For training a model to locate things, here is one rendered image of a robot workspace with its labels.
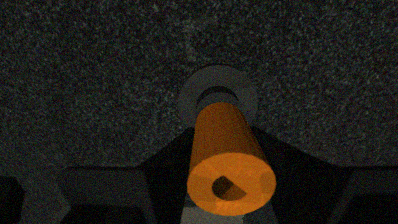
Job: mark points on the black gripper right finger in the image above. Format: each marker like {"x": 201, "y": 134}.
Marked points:
{"x": 311, "y": 191}

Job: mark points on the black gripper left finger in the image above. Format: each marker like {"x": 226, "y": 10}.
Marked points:
{"x": 158, "y": 186}

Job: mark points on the orange knob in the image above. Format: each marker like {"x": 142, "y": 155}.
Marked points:
{"x": 228, "y": 172}

